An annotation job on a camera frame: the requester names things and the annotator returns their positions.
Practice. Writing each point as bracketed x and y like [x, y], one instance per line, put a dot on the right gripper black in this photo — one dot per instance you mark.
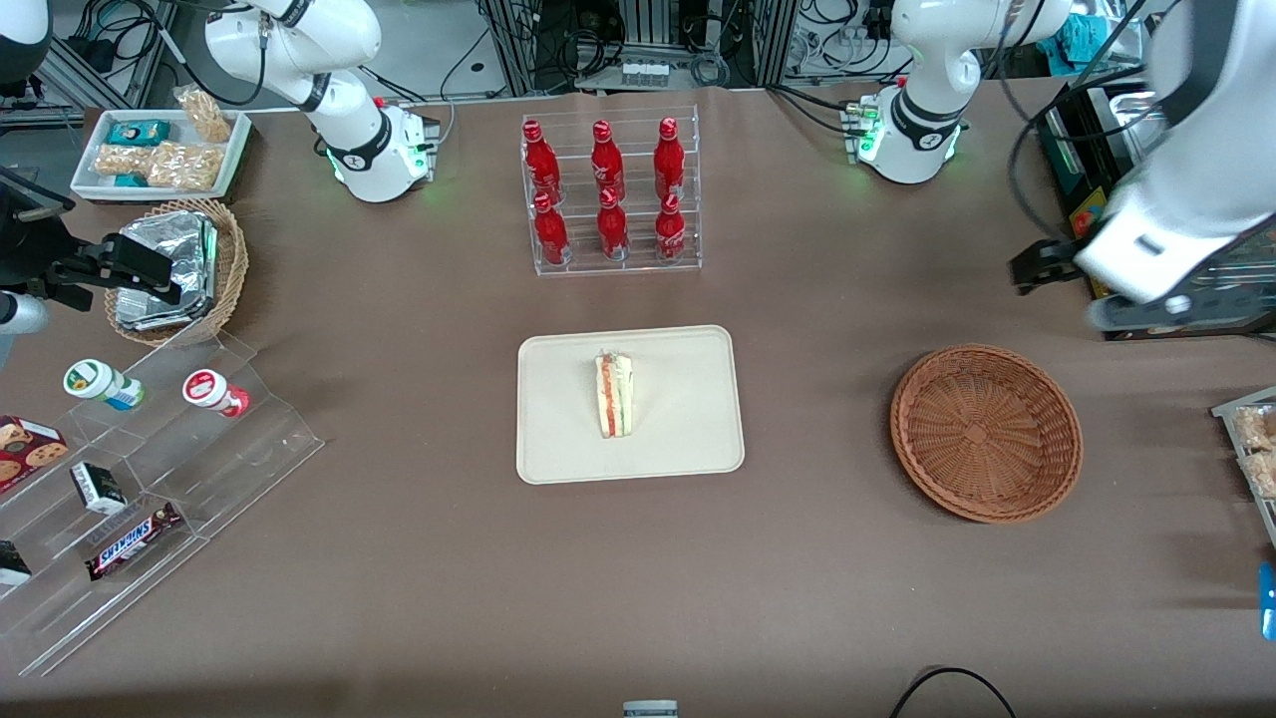
[30, 249]

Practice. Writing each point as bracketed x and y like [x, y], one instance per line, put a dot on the triangular sandwich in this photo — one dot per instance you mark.
[614, 394]

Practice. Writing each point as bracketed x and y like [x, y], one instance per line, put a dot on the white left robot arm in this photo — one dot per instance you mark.
[927, 100]

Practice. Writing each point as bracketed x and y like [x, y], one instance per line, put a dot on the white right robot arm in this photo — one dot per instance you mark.
[349, 110]

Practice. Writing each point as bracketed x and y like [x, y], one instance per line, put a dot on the wicker basket holding foil container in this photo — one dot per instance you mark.
[231, 264]

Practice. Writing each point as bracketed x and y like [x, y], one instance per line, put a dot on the empty brown wicker basket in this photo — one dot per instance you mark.
[987, 434]

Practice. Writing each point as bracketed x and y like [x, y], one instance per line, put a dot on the metal tray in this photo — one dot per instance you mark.
[1131, 105]

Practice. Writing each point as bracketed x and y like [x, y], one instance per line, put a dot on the clear tray with snacks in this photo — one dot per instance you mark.
[1228, 411]

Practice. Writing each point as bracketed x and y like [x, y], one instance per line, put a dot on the cream rectangular serving tray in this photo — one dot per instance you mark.
[688, 419]

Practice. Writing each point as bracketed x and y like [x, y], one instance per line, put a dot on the aluminium foil container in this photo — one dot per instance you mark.
[174, 244]

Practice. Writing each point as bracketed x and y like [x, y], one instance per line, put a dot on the white plastic snack bin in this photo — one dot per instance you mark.
[85, 184]

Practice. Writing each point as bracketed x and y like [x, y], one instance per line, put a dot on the black equipment box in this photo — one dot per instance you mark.
[1082, 150]

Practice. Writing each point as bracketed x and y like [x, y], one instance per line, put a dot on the clear bag of snacks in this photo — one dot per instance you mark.
[125, 160]
[1258, 427]
[1264, 474]
[184, 165]
[202, 113]

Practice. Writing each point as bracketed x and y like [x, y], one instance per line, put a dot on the green lidded yogurt cup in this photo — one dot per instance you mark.
[100, 384]

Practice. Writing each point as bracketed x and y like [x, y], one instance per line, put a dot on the red lidded yogurt cup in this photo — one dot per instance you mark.
[214, 392]

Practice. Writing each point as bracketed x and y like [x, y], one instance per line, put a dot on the chocolate chip cookie box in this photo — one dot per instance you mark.
[28, 451]

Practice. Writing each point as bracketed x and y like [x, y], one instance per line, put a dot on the small black white box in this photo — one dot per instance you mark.
[12, 563]
[98, 489]

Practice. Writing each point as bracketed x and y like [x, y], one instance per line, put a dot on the teal cloth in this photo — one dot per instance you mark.
[1087, 35]

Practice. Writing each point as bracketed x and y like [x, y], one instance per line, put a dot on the clear acrylic stepped display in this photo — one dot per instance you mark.
[229, 469]

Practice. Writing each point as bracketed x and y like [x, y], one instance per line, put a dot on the Snickers chocolate bar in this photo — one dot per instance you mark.
[133, 541]

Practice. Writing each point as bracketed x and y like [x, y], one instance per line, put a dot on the clear acrylic bottle rack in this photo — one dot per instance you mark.
[638, 267]

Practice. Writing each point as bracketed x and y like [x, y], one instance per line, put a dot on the blue object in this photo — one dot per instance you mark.
[1268, 598]

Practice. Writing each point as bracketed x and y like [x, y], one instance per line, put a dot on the white grey object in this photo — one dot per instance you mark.
[650, 709]

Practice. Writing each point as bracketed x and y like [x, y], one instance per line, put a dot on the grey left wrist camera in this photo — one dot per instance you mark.
[1146, 314]

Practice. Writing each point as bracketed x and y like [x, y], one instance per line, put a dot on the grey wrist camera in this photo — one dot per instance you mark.
[1146, 314]
[20, 314]

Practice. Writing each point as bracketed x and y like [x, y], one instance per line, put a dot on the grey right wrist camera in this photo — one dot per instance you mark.
[20, 314]

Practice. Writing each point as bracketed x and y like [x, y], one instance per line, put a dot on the aluminium frame equipment rack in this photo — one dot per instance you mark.
[648, 40]

